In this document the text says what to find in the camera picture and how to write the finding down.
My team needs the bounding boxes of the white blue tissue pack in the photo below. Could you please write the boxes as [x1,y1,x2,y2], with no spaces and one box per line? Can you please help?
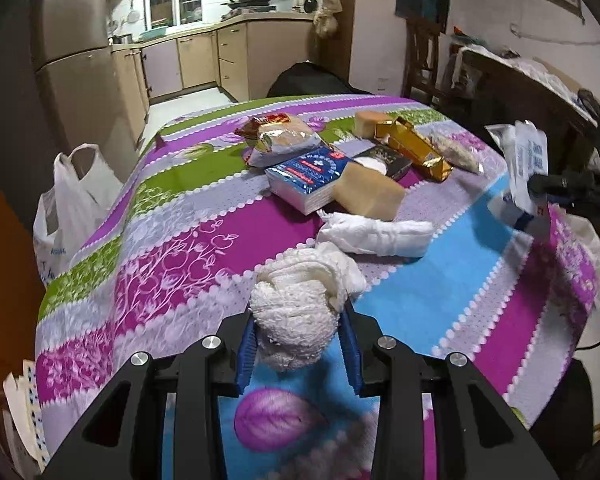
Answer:
[486,120,550,240]

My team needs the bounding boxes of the white terry towel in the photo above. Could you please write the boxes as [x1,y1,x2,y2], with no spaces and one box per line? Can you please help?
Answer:
[249,242,367,372]

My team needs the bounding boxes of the blue tissue packet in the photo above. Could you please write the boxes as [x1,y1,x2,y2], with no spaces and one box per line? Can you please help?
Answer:
[265,148,351,214]

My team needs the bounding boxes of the clear bag of oats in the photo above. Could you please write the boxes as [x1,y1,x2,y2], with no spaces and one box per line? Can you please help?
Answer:
[428,131,483,174]

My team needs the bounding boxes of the beige kitchen cabinets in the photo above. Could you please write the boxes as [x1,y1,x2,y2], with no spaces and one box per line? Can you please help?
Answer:
[111,12,315,140]

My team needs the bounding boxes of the dark wooden table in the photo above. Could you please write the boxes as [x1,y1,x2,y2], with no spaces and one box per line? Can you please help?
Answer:
[457,48,597,172]

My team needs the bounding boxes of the colourful striped tablecloth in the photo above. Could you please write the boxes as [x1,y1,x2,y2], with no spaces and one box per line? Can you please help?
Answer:
[35,94,600,479]

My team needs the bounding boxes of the gold foil wrapper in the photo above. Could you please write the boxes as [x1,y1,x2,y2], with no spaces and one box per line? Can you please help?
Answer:
[374,117,452,183]

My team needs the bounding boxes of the black small box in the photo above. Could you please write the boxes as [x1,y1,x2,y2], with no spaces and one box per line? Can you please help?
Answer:
[353,145,412,181]

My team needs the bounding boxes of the white twisted plastic bag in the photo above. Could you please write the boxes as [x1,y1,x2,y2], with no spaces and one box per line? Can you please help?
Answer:
[315,210,434,258]

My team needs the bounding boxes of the wooden chair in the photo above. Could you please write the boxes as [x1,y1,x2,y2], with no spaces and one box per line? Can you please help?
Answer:
[402,18,443,105]

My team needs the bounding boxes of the tan cardboard box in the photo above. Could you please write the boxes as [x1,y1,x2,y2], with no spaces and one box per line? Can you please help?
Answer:
[332,162,405,221]

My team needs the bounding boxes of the yellow sponge block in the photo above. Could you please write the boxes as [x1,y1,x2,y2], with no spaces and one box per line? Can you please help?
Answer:
[353,110,393,140]

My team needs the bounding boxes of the black chair back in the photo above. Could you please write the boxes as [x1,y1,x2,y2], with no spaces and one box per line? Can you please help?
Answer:
[266,61,367,98]

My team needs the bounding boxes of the bread snack bag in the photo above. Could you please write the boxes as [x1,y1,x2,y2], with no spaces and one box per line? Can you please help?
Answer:
[234,113,322,168]

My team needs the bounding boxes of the steel refrigerator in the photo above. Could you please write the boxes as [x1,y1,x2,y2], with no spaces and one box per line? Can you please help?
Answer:
[30,0,137,181]

